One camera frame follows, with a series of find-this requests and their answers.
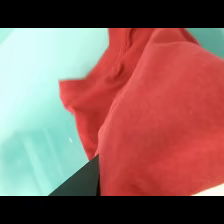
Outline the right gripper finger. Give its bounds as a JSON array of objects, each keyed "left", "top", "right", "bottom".
[{"left": 48, "top": 154, "right": 101, "bottom": 197}]

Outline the red T-shirt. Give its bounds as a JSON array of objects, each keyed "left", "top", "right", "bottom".
[{"left": 58, "top": 28, "right": 224, "bottom": 197}]

